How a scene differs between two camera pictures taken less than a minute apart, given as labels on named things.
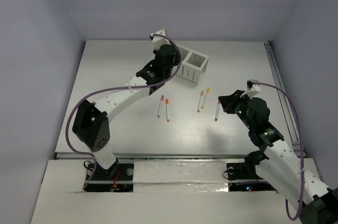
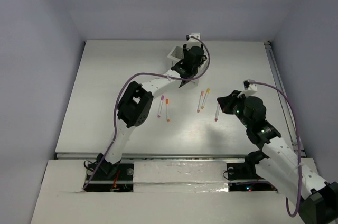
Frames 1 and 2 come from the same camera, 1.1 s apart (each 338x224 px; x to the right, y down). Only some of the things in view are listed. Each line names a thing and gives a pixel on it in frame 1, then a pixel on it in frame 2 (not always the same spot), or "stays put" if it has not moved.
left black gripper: x=174 y=56 -> x=185 y=51
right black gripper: x=228 y=101 stays put
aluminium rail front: x=62 y=156 stays put
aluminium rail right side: x=287 y=111 stays put
